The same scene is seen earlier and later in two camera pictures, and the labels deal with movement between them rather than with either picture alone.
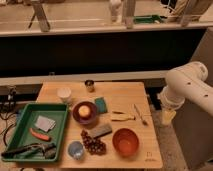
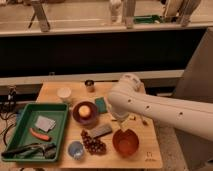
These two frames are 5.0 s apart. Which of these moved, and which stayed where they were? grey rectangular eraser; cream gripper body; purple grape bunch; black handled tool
Moved: cream gripper body
Stayed: black handled tool; grey rectangular eraser; purple grape bunch
